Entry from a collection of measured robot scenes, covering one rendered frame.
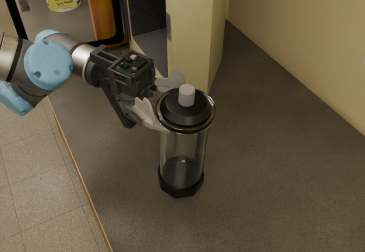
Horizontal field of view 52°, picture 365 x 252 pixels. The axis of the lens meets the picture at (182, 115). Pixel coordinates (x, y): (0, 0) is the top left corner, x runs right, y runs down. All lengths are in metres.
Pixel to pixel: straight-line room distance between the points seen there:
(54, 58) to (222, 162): 0.50
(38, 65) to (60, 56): 0.04
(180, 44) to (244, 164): 0.33
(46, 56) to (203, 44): 0.47
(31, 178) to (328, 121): 1.61
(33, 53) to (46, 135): 1.79
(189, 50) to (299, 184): 0.42
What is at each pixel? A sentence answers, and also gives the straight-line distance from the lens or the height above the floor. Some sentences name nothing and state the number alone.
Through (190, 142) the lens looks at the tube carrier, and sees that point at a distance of 0.67.
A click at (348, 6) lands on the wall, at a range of 1.05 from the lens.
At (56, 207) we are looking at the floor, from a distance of 2.06.
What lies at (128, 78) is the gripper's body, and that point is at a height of 1.26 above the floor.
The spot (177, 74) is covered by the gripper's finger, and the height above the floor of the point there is 1.24.
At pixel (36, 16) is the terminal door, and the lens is 1.17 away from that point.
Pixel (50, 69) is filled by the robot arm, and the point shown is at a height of 1.31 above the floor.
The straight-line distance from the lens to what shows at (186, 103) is 0.64.
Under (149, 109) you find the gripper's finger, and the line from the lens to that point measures 0.64.
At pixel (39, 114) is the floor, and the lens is 2.54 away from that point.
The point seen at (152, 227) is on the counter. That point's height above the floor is 0.94.
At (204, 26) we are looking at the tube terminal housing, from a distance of 0.94.
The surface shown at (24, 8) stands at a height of 1.16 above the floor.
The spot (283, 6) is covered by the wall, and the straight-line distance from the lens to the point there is 1.23.
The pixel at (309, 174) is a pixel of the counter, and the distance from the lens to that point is 0.96.
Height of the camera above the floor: 1.68
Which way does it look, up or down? 45 degrees down
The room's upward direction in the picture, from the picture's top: straight up
